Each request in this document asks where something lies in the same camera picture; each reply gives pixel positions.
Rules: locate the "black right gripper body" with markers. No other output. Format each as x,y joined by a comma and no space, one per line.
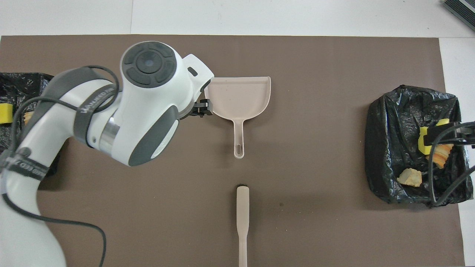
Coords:
465,130

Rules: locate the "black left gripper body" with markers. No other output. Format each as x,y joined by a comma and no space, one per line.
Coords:
188,110

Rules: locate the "notched yellow sponge piece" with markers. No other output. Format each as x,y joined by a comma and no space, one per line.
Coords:
443,122

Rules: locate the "striped toy croissant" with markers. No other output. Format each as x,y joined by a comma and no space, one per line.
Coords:
441,154
28,118
410,177

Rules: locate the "beige plastic dustpan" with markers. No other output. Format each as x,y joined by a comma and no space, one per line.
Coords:
237,96

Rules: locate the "beige brush black bristles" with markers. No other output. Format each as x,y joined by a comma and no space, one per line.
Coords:
242,218

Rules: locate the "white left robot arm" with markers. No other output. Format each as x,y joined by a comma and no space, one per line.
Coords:
148,104

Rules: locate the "black trash bag bin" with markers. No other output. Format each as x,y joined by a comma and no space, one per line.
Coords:
393,141

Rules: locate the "black bag bin pink patch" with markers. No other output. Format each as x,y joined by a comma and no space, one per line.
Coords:
22,85

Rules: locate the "brown table mat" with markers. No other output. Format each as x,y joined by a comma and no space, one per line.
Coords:
297,66

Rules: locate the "dark ribbed panel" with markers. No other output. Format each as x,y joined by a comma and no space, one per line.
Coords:
462,9

